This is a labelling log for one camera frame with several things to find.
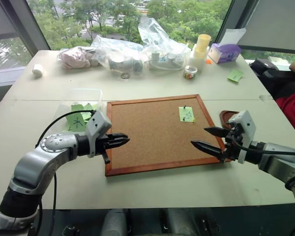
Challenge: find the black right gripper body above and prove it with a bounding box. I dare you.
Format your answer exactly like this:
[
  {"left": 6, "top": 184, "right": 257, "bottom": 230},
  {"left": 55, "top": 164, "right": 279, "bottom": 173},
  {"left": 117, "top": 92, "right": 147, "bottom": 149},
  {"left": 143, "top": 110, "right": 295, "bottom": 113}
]
[{"left": 222, "top": 122, "right": 244, "bottom": 163}]

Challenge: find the brown wooden tray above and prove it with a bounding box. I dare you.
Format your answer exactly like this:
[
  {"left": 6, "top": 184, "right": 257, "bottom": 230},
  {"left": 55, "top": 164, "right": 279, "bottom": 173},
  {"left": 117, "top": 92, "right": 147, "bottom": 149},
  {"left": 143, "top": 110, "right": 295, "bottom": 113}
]
[{"left": 219, "top": 110, "right": 239, "bottom": 129}]

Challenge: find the white paper roll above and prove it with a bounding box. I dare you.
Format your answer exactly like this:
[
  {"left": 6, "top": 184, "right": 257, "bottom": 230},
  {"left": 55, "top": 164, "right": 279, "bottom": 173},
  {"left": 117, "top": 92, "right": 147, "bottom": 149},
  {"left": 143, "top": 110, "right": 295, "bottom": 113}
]
[{"left": 31, "top": 63, "right": 44, "bottom": 79}]

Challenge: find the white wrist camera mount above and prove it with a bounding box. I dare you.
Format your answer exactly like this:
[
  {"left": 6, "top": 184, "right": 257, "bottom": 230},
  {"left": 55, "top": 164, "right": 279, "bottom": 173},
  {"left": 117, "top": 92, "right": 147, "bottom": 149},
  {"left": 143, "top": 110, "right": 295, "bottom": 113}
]
[
  {"left": 228, "top": 110, "right": 258, "bottom": 165},
  {"left": 84, "top": 110, "right": 113, "bottom": 158}
]

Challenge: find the plastic bag with power strip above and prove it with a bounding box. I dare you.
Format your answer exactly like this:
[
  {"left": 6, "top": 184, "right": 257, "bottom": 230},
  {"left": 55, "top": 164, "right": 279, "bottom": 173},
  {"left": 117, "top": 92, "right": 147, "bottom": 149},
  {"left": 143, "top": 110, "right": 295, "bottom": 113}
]
[{"left": 138, "top": 17, "right": 192, "bottom": 72}]

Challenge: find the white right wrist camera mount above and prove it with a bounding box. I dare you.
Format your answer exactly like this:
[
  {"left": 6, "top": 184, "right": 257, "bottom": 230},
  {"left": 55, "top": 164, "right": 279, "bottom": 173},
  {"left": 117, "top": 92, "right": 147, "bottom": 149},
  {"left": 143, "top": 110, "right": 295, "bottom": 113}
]
[{"left": 228, "top": 110, "right": 258, "bottom": 165}]

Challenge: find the white plastic bottle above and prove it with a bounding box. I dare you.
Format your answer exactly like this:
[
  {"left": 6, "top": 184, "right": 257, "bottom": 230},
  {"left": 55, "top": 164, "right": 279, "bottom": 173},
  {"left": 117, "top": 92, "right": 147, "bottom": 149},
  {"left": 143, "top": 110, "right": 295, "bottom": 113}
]
[{"left": 188, "top": 46, "right": 208, "bottom": 75}]

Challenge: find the plastic bag with cups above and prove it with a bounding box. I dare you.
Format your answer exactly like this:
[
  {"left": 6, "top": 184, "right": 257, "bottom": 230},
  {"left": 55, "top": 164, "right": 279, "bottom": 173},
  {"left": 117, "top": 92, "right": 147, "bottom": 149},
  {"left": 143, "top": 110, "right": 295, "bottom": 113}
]
[{"left": 90, "top": 35, "right": 145, "bottom": 75}]

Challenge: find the stack of yellow cups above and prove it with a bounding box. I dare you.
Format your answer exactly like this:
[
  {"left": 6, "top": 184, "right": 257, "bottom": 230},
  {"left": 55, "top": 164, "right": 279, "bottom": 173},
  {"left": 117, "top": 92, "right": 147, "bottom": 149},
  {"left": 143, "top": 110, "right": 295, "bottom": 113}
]
[{"left": 194, "top": 34, "right": 212, "bottom": 60}]

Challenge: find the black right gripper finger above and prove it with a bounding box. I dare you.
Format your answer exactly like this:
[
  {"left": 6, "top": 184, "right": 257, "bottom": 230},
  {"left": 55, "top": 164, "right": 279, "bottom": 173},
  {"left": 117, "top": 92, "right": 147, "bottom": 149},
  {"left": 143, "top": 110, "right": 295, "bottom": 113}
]
[
  {"left": 190, "top": 140, "right": 227, "bottom": 163},
  {"left": 203, "top": 126, "right": 231, "bottom": 139}
]

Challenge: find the green note with black writing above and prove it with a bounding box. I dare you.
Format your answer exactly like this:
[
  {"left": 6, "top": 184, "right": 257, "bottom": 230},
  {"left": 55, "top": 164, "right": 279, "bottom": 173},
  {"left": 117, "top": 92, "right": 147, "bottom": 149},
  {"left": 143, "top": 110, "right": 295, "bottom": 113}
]
[{"left": 64, "top": 111, "right": 90, "bottom": 133}]

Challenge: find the purple tissue box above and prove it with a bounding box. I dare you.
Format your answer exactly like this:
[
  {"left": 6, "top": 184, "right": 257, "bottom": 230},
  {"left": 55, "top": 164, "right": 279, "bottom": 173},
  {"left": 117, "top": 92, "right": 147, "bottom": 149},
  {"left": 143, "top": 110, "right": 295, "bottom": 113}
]
[{"left": 207, "top": 27, "right": 247, "bottom": 65}]

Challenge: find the grey rounded robot leg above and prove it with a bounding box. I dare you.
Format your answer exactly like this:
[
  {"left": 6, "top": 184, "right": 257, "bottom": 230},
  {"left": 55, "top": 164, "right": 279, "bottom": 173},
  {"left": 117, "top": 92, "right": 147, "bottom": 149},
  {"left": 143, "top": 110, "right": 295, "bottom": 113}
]
[
  {"left": 102, "top": 208, "right": 129, "bottom": 236},
  {"left": 162, "top": 208, "right": 207, "bottom": 236}
]

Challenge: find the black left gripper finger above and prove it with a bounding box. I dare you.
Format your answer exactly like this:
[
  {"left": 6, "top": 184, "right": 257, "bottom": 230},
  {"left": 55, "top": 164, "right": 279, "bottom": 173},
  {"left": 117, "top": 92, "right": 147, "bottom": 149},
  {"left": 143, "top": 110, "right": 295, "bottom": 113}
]
[
  {"left": 112, "top": 132, "right": 130, "bottom": 142},
  {"left": 108, "top": 139, "right": 130, "bottom": 150}
]

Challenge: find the plastic bag with pink items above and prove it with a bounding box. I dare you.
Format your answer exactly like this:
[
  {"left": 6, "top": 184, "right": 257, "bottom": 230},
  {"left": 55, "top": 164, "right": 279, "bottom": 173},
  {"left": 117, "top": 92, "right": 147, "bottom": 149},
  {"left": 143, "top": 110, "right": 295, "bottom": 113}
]
[{"left": 57, "top": 46, "right": 100, "bottom": 70}]

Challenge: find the clear plastic container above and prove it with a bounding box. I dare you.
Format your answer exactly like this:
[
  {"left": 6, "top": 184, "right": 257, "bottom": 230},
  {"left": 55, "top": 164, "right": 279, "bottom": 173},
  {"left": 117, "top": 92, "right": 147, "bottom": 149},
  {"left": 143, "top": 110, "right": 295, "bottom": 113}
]
[{"left": 57, "top": 88, "right": 104, "bottom": 133}]

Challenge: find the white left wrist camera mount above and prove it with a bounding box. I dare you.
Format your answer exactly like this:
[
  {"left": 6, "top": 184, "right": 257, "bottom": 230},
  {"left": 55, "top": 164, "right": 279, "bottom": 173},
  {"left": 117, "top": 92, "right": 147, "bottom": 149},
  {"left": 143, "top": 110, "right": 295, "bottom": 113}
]
[{"left": 84, "top": 110, "right": 113, "bottom": 158}]

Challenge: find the black bag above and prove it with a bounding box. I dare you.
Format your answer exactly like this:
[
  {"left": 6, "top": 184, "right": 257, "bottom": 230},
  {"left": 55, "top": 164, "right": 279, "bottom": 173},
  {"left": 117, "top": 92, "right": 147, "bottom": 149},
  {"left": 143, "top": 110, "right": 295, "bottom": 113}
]
[{"left": 249, "top": 59, "right": 295, "bottom": 99}]

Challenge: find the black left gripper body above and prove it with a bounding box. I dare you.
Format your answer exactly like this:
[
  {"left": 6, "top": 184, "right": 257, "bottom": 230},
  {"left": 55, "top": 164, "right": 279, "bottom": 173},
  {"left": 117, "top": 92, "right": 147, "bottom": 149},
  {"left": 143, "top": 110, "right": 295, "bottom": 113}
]
[{"left": 95, "top": 133, "right": 114, "bottom": 165}]

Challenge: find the green pinned sticky note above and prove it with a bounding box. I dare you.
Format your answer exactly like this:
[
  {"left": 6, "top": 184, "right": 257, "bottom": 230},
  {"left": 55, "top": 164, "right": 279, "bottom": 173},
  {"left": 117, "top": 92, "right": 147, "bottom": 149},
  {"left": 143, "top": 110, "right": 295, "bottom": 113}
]
[{"left": 178, "top": 106, "right": 196, "bottom": 123}]

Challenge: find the small round tin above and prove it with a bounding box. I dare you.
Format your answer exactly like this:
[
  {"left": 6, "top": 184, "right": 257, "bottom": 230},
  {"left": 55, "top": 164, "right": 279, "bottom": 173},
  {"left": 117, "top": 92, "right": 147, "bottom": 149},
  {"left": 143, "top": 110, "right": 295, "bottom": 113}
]
[{"left": 183, "top": 64, "right": 198, "bottom": 80}]

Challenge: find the wood-framed cork board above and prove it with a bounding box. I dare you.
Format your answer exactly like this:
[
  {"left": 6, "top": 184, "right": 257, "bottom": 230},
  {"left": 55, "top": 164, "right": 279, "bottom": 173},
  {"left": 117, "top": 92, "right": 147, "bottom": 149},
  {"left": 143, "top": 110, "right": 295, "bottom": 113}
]
[{"left": 105, "top": 93, "right": 233, "bottom": 177}]

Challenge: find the bystander red clothing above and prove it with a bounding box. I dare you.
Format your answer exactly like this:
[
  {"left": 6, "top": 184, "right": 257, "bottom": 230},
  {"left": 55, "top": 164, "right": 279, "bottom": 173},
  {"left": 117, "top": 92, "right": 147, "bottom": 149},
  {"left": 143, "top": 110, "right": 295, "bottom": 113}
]
[{"left": 276, "top": 90, "right": 295, "bottom": 144}]

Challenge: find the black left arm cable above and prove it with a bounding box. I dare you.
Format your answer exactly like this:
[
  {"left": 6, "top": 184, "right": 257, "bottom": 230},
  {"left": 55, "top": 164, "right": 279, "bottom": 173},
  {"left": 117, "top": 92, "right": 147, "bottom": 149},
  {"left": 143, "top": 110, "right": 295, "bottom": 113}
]
[{"left": 35, "top": 110, "right": 96, "bottom": 236}]

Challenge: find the green sticky note pad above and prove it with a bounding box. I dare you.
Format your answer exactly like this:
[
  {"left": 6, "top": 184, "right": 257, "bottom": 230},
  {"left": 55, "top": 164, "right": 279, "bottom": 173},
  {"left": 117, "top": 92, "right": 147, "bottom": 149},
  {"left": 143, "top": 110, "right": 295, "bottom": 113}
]
[{"left": 227, "top": 69, "right": 244, "bottom": 83}]

